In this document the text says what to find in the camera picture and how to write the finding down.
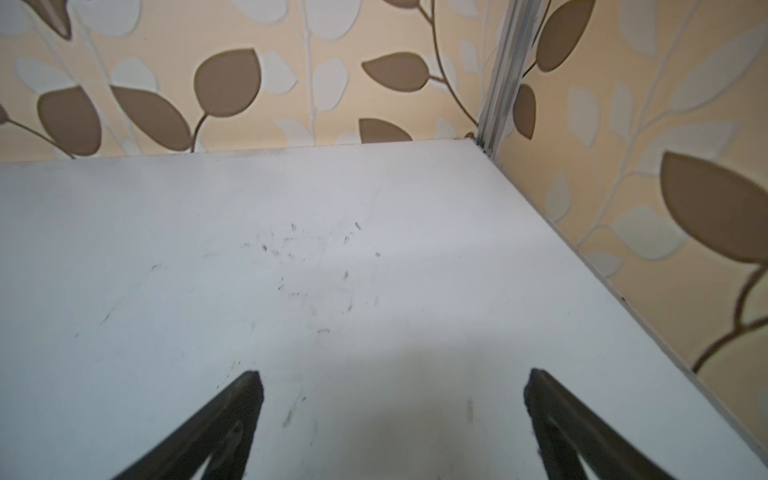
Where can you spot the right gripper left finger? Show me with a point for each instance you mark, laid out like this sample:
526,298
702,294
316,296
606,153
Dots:
217,439

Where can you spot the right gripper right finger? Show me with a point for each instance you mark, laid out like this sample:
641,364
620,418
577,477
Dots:
571,436

